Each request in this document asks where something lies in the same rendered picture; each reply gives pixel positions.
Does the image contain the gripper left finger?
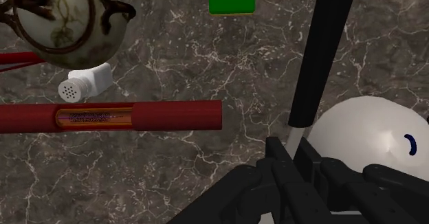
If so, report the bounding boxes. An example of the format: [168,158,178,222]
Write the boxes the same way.
[167,136,333,224]

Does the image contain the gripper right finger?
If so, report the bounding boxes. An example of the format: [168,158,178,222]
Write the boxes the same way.
[294,137,429,224]

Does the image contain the black-handled tool with white shaft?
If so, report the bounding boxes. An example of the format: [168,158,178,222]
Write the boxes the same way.
[284,0,360,160]

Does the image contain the white round object, blue mark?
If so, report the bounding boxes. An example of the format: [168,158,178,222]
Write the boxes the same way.
[306,96,429,182]

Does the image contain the dark red pen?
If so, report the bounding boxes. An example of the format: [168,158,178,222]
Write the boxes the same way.
[0,100,223,135]

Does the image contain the white salt shaker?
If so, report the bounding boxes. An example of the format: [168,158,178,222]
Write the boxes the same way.
[58,62,114,104]

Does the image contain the thin red stick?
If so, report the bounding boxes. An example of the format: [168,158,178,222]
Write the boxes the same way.
[0,52,46,74]

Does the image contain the white floral teapot, brown handle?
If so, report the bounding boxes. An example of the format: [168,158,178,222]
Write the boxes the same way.
[0,0,138,71]

